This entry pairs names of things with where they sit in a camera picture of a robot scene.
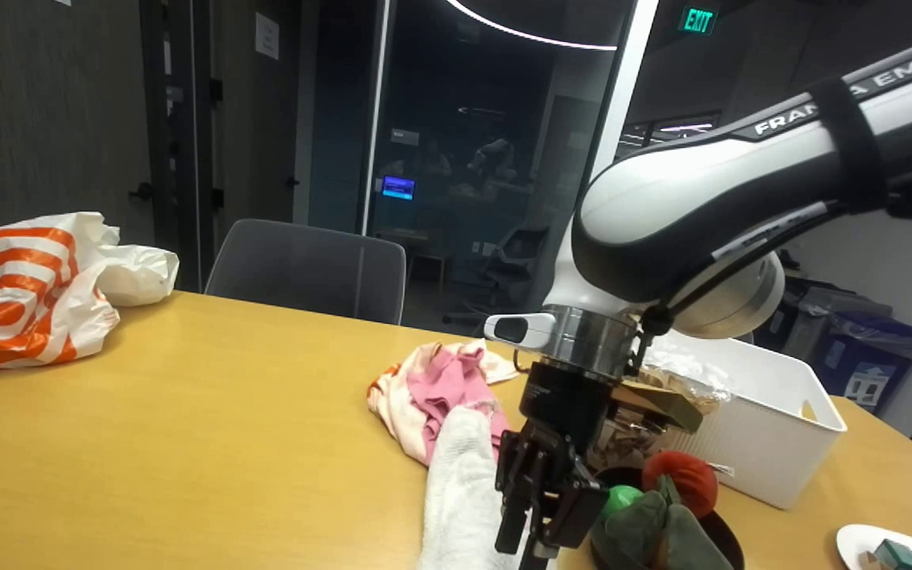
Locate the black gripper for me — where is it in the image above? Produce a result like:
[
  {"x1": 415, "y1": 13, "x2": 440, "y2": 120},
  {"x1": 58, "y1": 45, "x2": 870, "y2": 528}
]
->
[{"x1": 491, "y1": 305, "x2": 653, "y2": 565}]

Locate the peach shirt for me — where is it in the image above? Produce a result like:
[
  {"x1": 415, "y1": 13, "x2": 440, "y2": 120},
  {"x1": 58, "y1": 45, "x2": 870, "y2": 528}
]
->
[{"x1": 363, "y1": 335, "x2": 523, "y2": 470}]

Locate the bright green toy ball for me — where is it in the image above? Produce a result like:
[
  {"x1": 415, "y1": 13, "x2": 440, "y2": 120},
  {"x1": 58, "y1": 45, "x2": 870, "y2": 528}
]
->
[{"x1": 601, "y1": 480, "x2": 650, "y2": 525}]

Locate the dark green plush vegetable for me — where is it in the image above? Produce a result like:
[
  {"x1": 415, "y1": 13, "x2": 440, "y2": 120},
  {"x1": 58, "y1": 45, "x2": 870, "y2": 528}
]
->
[{"x1": 592, "y1": 476, "x2": 740, "y2": 570}]

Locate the red plush fruit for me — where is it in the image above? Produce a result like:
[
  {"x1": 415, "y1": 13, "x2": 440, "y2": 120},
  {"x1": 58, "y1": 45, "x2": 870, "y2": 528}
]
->
[{"x1": 640, "y1": 451, "x2": 722, "y2": 523}]

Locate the clear bag of rubber bands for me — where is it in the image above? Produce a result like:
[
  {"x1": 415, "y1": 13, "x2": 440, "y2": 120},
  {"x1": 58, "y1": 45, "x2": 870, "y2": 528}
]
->
[{"x1": 598, "y1": 372, "x2": 710, "y2": 470}]

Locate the dark bowl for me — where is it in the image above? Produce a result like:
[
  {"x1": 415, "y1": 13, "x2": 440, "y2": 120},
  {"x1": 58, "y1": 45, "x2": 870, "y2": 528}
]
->
[{"x1": 582, "y1": 461, "x2": 748, "y2": 570}]

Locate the white plastic bin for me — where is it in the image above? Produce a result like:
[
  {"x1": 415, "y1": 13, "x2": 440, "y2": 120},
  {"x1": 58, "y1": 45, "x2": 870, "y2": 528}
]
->
[{"x1": 640, "y1": 329, "x2": 852, "y2": 513}]

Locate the white paper plate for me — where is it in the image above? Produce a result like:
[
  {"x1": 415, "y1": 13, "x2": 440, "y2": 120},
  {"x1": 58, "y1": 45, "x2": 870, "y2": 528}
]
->
[{"x1": 831, "y1": 519, "x2": 912, "y2": 570}]

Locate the grey chair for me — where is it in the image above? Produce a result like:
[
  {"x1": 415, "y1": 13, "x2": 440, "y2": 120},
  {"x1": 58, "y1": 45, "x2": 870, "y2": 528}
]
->
[{"x1": 202, "y1": 214, "x2": 412, "y2": 329}]

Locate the white pillar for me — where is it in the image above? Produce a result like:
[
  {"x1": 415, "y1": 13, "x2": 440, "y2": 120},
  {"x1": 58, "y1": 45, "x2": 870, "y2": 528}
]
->
[{"x1": 543, "y1": 0, "x2": 662, "y2": 319}]

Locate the green exit sign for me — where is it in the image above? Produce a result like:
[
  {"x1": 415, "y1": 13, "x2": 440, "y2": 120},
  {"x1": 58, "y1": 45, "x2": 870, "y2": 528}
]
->
[{"x1": 679, "y1": 2, "x2": 720, "y2": 34}]

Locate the white and orange plastic bag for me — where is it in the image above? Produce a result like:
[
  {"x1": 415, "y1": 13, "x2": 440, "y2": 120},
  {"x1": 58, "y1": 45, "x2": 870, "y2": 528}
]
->
[{"x1": 0, "y1": 210, "x2": 183, "y2": 375}]

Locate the blue wall display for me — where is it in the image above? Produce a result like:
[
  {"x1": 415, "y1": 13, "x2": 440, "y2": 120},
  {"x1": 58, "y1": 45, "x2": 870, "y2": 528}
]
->
[{"x1": 378, "y1": 171, "x2": 421, "y2": 206}]

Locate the ring ceiling light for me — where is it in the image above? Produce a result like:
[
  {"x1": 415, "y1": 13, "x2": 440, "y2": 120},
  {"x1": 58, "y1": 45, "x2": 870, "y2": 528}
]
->
[{"x1": 440, "y1": 0, "x2": 625, "y2": 57}]

